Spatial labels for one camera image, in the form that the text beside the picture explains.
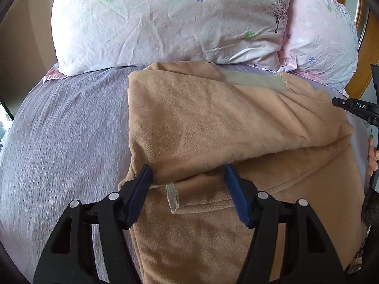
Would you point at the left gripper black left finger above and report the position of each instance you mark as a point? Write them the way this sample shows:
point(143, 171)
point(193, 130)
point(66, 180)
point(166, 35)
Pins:
point(68, 256)

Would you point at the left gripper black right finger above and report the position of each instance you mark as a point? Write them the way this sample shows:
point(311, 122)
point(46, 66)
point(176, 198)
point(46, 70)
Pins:
point(309, 255)

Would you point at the tan fleece garment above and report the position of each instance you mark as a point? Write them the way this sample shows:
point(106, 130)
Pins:
point(187, 120)

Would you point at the person's right hand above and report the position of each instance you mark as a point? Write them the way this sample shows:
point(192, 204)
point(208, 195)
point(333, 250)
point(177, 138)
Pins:
point(372, 158)

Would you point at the pink floral pillow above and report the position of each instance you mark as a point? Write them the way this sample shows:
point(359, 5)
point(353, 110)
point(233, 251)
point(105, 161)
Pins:
point(320, 43)

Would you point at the lavender bed sheet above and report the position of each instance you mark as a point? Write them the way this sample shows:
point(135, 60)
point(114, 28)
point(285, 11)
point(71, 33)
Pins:
point(70, 140)

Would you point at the white floral pillow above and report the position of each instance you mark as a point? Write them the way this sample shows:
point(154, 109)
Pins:
point(90, 35)

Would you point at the wooden window frame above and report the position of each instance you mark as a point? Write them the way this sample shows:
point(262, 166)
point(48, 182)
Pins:
point(366, 20)

